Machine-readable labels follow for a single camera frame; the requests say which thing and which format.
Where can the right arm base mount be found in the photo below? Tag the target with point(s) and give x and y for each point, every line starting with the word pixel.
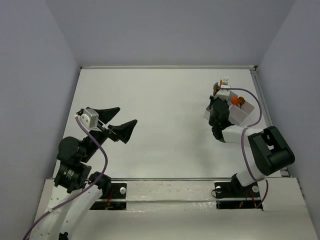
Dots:
pixel 227 199

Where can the copper metal spoon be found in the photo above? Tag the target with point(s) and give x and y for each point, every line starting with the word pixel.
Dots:
pixel 241 101

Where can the silver fork teal handle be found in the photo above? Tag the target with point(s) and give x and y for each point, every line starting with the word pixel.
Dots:
pixel 225 80

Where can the orange plastic spoon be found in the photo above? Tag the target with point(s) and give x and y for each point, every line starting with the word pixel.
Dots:
pixel 235 100

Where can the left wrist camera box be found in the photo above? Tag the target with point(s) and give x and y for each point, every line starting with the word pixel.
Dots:
pixel 88 117

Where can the yellow plastic knife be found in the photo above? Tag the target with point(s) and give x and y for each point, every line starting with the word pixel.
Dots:
pixel 216 87

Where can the white divided utensil container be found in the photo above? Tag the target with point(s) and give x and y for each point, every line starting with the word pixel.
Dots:
pixel 237 116

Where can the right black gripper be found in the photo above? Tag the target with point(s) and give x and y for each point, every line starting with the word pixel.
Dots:
pixel 214 100

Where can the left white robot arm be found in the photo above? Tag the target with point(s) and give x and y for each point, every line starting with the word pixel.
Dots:
pixel 80 180

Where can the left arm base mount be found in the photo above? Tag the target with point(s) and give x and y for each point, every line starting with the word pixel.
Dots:
pixel 114 200

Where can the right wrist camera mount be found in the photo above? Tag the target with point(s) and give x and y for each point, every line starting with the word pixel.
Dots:
pixel 223 92

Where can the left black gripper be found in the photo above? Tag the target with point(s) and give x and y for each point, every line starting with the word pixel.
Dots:
pixel 105 128

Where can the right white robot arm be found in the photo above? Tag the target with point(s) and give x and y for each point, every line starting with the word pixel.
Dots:
pixel 264 151

